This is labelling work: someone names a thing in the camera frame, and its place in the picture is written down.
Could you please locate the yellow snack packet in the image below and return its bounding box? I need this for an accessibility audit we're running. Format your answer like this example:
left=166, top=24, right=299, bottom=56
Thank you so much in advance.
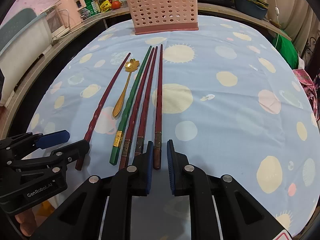
left=100, top=0, right=112, bottom=12

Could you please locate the dark red chopstick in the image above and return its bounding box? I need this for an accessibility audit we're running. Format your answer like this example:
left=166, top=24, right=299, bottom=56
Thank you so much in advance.
left=119, top=47, right=155, bottom=170
left=153, top=44, right=163, bottom=170
left=135, top=46, right=158, bottom=156

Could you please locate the pink perforated utensil basket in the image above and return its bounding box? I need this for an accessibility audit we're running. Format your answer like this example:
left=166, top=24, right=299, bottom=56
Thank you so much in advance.
left=127, top=0, right=199, bottom=35

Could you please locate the green canister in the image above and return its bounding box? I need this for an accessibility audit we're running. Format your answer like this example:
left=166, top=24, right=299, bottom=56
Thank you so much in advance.
left=84, top=0, right=100, bottom=17

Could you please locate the red tomato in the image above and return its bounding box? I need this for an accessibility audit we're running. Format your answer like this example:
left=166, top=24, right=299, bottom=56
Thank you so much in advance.
left=111, top=1, right=121, bottom=10

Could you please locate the green chopstick gold band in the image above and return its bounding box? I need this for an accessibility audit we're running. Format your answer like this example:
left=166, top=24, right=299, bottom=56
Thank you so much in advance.
left=110, top=46, right=152, bottom=165

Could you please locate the green plastic bag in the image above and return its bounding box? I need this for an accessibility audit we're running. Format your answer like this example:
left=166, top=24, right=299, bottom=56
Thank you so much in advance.
left=272, top=34, right=299, bottom=69

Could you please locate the beige hanging curtain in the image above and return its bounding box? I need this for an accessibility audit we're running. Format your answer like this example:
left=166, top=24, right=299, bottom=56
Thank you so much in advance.
left=264, top=0, right=319, bottom=52

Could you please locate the maroon chopstick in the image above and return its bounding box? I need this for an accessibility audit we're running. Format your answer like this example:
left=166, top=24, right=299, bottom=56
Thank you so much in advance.
left=75, top=52, right=132, bottom=171

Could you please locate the person's left hand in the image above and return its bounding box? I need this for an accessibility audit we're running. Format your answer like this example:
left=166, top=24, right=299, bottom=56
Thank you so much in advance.
left=15, top=209, right=37, bottom=237

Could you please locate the blue patterned tablecloth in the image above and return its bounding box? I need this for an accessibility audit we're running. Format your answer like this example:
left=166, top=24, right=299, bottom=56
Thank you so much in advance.
left=28, top=16, right=319, bottom=236

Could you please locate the white storage bin blue lid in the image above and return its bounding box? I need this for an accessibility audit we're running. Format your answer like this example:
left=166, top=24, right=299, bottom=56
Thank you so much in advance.
left=1, top=8, right=52, bottom=106

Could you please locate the pink floral bag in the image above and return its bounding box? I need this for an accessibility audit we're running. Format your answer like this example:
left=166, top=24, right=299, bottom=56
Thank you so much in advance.
left=293, top=69, right=319, bottom=121

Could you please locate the white power cord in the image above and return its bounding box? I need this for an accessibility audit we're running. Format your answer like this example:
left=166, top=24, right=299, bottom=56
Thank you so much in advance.
left=271, top=0, right=281, bottom=21

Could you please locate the gold flower spoon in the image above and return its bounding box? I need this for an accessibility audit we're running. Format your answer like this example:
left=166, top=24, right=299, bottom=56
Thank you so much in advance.
left=112, top=59, right=139, bottom=118

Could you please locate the blue bowl with vegetables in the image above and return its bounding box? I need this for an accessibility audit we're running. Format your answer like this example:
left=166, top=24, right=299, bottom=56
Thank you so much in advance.
left=233, top=0, right=268, bottom=20

